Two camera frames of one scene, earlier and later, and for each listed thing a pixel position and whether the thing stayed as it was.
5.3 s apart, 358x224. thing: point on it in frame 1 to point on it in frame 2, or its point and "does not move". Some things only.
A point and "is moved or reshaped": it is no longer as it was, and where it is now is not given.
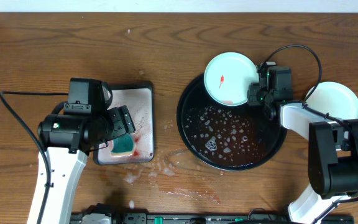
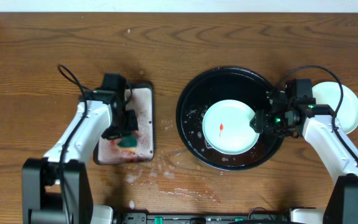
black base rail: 224,218 does not move
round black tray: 225,138 does not move
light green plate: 227,76 to 227,127
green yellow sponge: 123,146 is moved or reshaped
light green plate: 334,99 does not move
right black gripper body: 258,96 to 273,122
